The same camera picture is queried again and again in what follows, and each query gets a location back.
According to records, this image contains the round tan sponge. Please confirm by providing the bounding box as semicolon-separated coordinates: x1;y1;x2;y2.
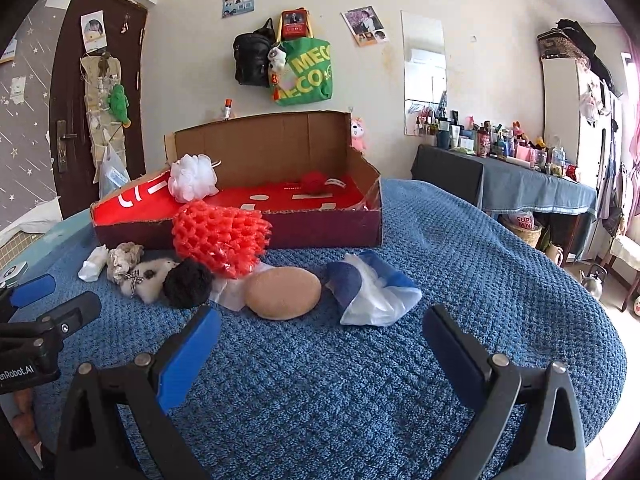
244;266;322;320

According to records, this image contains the red bag with yellow straps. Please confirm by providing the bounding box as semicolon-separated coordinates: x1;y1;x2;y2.
280;8;310;41

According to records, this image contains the wicker basket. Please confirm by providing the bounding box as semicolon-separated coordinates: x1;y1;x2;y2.
500;210;542;248

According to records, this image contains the black mesh pouf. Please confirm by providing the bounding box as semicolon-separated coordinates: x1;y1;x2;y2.
162;259;214;308

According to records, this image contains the red foam net sleeve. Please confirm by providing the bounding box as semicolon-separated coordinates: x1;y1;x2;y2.
171;200;273;279

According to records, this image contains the green plush toy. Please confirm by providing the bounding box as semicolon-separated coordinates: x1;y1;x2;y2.
109;84;132;127

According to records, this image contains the wall photo poster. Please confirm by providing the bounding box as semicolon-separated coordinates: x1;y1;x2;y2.
341;6;390;47

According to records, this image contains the group of cosmetic bottles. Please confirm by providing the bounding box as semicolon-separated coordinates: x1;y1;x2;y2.
415;110;583;181

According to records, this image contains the cream lace scrunchie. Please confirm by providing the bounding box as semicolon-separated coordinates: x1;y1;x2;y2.
106;242;145;285

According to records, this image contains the green tote bag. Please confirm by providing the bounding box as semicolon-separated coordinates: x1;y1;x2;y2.
272;37;333;107

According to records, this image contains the patterned suitcase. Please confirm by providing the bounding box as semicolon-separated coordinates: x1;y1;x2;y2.
537;25;598;61

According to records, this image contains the beige hanging door organizer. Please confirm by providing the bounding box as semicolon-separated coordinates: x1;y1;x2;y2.
80;52;126;183

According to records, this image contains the clear hanging plastic bag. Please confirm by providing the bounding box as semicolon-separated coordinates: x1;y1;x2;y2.
98;144;131;200

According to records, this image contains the cardboard box red bottom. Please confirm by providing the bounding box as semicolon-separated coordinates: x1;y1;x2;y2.
90;111;383;251

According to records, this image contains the black backpack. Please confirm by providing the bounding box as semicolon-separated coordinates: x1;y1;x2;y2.
233;17;277;88

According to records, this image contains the dark grey cloth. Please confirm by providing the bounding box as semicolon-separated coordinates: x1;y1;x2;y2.
411;144;485;211

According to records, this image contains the blue knitted blanket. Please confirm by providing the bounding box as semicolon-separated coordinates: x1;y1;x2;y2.
10;178;628;480

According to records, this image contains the pink curtain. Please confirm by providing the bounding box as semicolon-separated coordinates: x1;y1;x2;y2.
620;25;640;171

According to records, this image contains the red yarn ball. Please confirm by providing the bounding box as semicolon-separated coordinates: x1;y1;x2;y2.
300;171;347;196

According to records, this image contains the black bag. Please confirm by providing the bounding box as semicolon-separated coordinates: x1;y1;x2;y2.
555;19;623;97

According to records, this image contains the photo sheet on door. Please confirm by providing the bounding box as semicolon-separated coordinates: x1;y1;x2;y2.
81;10;105;53

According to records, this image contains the person's left hand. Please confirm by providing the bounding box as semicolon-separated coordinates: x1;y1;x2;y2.
11;389;40;448

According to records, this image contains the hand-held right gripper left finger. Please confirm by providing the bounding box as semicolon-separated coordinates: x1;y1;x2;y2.
55;304;223;480

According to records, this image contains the dark brown door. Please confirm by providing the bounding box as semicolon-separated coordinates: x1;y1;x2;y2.
48;0;149;211

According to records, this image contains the metal kettle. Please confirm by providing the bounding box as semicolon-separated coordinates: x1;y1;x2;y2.
580;264;608;300

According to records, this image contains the blue cloth covered table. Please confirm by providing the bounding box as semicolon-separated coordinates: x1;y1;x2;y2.
450;147;598;261

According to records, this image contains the frameless wall mirror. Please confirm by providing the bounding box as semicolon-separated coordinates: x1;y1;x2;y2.
401;10;447;137

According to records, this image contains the beige grid pattern mat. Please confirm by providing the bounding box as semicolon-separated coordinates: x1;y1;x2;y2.
0;230;51;272

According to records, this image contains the light blue sheet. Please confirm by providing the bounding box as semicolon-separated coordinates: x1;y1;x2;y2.
50;209;97;241

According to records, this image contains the white plush star with bow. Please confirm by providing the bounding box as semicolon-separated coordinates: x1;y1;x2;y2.
118;257;181;304

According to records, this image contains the pink plush toy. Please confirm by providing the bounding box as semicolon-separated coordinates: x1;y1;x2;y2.
349;115;367;153

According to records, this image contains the small white cloth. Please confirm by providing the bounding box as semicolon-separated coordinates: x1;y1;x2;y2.
78;246;109;281

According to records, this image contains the white wardrobe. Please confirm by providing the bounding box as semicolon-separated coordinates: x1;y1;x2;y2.
541;55;626;241

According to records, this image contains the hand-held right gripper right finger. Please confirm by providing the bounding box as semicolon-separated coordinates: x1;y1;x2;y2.
422;304;587;480

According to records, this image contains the blue white sponge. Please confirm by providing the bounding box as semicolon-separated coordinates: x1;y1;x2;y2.
326;251;422;327

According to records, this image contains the white mesh bath pouf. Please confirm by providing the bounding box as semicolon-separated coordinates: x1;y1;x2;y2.
167;154;221;203

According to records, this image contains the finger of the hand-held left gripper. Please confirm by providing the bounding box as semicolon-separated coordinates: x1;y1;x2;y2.
0;274;57;323
0;291;102;348

